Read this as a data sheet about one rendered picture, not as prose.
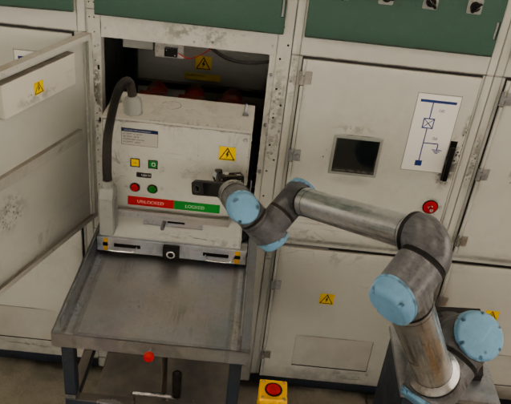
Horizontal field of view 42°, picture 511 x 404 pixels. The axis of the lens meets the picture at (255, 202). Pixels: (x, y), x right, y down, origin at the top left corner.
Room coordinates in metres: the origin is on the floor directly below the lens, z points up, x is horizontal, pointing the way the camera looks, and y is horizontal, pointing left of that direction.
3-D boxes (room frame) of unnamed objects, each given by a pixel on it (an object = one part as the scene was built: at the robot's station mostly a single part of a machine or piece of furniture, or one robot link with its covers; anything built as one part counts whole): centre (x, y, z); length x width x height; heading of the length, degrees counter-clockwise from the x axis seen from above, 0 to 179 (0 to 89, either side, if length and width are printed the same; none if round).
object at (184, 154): (1.92, 0.28, 1.15); 0.48 x 0.01 x 0.48; 91
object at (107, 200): (1.85, 0.49, 1.09); 0.08 x 0.05 x 0.17; 1
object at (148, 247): (1.94, 0.28, 0.90); 0.54 x 0.05 x 0.06; 91
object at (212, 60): (2.78, 0.30, 1.28); 0.58 x 0.02 x 0.19; 91
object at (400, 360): (1.65, -0.69, 0.74); 0.32 x 0.32 x 0.02; 0
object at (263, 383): (1.31, -0.11, 0.85); 0.08 x 0.08 x 0.10; 1
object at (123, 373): (1.83, 0.28, 0.46); 0.64 x 0.58 x 0.66; 1
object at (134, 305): (1.83, 0.28, 0.82); 0.68 x 0.62 x 0.06; 1
